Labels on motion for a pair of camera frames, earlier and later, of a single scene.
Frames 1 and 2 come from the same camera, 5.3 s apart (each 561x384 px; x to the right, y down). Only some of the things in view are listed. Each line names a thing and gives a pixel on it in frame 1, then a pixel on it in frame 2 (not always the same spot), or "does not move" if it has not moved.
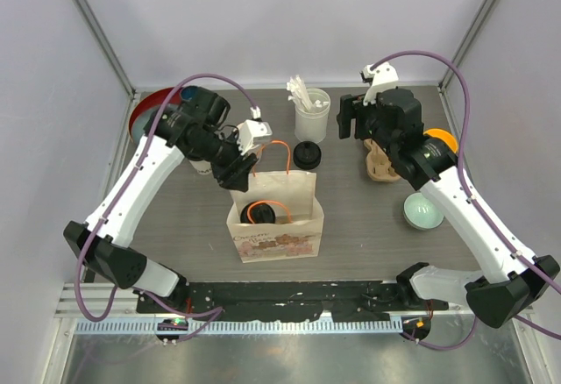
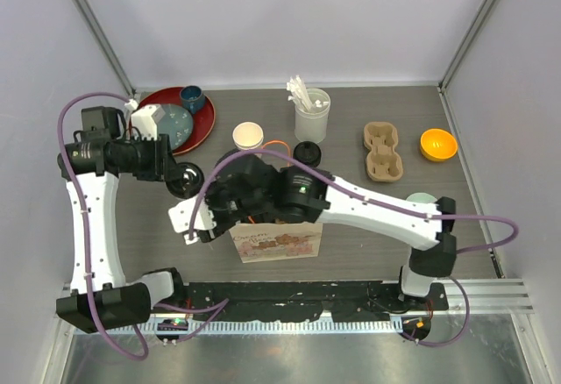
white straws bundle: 298,91 does not move
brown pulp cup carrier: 379,165 does not move
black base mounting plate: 296,301 does not move
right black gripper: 351,107 → 222,224
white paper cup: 202,167 → 181,181
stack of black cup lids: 307,155 does not move
